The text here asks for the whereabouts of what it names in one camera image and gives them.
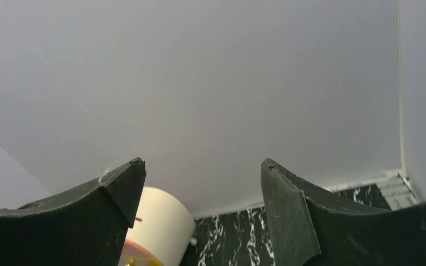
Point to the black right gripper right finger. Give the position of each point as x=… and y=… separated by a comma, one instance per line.
x=309, y=225

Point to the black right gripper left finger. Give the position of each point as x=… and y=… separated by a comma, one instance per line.
x=85, y=225

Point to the cream round drawer cabinet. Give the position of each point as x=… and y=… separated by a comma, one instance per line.
x=161, y=233

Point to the aluminium frame rail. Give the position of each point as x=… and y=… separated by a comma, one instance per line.
x=398, y=192

